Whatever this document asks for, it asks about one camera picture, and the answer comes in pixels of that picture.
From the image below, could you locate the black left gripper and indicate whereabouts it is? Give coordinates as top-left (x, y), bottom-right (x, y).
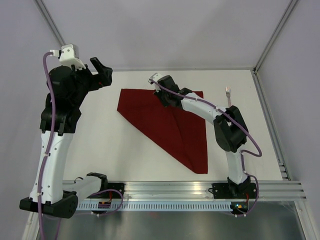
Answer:
top-left (70, 57), bottom-right (113, 107)

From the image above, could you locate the dark red cloth napkin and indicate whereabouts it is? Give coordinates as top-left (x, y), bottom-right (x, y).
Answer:
top-left (117, 88), bottom-right (208, 174)

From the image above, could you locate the silver metal fork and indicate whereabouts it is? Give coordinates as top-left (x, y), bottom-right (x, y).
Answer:
top-left (225, 86), bottom-right (232, 107)

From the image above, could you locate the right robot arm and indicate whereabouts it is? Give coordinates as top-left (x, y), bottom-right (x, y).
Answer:
top-left (148, 73), bottom-right (251, 199)

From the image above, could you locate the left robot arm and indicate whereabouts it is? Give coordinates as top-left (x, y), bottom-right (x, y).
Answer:
top-left (19, 57), bottom-right (113, 219)

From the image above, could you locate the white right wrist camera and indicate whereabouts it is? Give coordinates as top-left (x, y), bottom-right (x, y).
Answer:
top-left (148, 72), bottom-right (164, 92)

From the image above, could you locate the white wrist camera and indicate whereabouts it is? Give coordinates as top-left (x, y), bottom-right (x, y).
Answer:
top-left (50, 44), bottom-right (86, 70)
top-left (148, 72), bottom-right (164, 92)

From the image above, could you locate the aluminium frame back rail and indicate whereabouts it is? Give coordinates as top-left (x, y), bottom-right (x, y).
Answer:
top-left (113, 66), bottom-right (254, 72)

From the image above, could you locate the aluminium frame rail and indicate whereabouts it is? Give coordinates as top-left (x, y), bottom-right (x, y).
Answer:
top-left (113, 66), bottom-right (254, 72)
top-left (251, 70), bottom-right (292, 181)

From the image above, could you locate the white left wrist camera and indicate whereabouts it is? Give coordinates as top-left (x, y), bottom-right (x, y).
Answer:
top-left (50, 44), bottom-right (86, 70)

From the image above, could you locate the aluminium frame left post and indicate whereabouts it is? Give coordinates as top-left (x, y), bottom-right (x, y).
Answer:
top-left (33, 0), bottom-right (66, 47)

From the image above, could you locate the aluminium frame post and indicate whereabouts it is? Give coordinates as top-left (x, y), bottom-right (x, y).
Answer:
top-left (33, 0), bottom-right (66, 47)
top-left (252, 0), bottom-right (300, 75)

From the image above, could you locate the aluminium front mounting rail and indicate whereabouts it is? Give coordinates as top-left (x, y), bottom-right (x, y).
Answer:
top-left (62, 180), bottom-right (307, 201)

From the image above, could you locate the aluminium frame right side rail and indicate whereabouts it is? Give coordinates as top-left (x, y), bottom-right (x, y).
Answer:
top-left (251, 70), bottom-right (292, 181)

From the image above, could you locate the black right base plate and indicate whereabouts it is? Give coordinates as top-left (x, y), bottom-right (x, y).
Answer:
top-left (208, 182), bottom-right (258, 200)

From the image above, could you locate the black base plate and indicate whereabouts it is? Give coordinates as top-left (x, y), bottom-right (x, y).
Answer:
top-left (208, 182), bottom-right (258, 200)
top-left (98, 182), bottom-right (125, 200)

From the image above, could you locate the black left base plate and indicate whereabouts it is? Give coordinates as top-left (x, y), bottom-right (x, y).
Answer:
top-left (98, 182), bottom-right (125, 200)

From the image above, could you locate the white slotted cable duct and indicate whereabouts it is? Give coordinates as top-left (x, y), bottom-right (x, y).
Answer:
top-left (77, 200), bottom-right (232, 212)

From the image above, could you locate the aluminium frame right post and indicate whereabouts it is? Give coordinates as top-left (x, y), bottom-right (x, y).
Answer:
top-left (252, 0), bottom-right (300, 75)

